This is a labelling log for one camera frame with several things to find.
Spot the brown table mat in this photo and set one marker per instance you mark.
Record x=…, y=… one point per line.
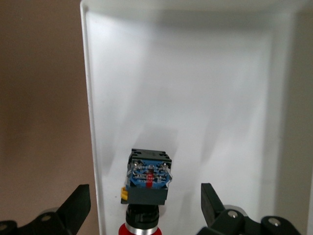
x=36, y=98

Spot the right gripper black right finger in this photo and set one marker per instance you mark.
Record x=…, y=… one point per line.
x=215, y=215

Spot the white plastic drawer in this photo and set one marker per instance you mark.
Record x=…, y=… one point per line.
x=183, y=85

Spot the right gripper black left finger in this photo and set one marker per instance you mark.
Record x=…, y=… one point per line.
x=73, y=210

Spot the red push button switch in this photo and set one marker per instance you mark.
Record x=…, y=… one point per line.
x=146, y=195

